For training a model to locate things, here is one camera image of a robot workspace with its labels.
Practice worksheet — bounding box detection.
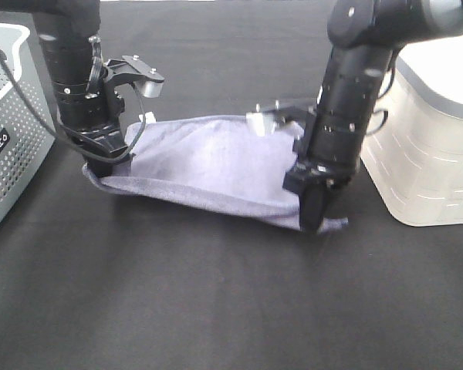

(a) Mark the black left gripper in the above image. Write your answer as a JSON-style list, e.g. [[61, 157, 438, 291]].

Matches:
[[59, 123, 135, 177]]

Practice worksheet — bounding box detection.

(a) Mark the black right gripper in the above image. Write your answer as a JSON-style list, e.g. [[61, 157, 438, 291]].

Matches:
[[282, 152, 360, 233]]

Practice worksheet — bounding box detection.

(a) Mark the grey-blue microfibre towel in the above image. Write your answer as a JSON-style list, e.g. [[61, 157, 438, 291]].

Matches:
[[81, 113, 349, 234]]

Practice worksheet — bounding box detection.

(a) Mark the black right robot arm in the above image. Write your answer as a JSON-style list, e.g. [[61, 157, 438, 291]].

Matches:
[[283, 0, 463, 232]]

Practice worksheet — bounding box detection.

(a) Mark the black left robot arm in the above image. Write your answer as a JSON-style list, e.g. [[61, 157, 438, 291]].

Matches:
[[28, 1, 130, 177]]

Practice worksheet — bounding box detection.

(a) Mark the grey perforated plastic basket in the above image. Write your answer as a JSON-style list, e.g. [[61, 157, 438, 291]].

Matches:
[[0, 23, 54, 223]]

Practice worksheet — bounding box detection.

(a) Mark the black table cloth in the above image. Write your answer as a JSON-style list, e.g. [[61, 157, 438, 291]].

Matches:
[[0, 1, 463, 369]]

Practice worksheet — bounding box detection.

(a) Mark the white basket with grey rim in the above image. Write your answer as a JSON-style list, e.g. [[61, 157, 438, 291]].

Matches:
[[362, 36, 463, 227]]

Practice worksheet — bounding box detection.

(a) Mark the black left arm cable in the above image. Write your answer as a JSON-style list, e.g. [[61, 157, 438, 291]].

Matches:
[[0, 21, 147, 161]]

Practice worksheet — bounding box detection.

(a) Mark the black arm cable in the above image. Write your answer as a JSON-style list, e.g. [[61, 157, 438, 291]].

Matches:
[[364, 57, 397, 136], [0, 21, 147, 161]]

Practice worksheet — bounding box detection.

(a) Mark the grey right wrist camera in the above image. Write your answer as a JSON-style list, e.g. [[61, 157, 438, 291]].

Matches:
[[245, 100, 316, 138]]

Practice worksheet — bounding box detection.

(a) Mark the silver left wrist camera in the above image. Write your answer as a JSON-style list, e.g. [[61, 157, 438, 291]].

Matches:
[[103, 55, 165, 99]]

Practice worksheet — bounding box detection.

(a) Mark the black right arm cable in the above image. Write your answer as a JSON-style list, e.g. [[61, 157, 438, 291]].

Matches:
[[364, 57, 397, 136]]

